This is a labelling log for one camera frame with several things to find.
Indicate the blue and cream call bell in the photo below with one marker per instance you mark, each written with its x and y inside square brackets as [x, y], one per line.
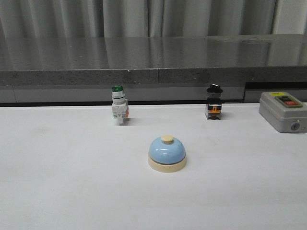
[167, 154]

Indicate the grey granite counter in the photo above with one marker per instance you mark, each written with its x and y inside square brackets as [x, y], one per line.
[169, 70]

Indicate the grey curtain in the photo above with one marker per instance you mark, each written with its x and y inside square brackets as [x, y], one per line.
[150, 18]

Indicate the green pushbutton switch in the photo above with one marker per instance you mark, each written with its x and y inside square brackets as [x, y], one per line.
[120, 107]

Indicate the black selector switch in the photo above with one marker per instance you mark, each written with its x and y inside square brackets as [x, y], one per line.
[214, 104]

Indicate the grey on-off switch box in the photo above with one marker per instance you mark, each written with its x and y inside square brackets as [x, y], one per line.
[284, 112]

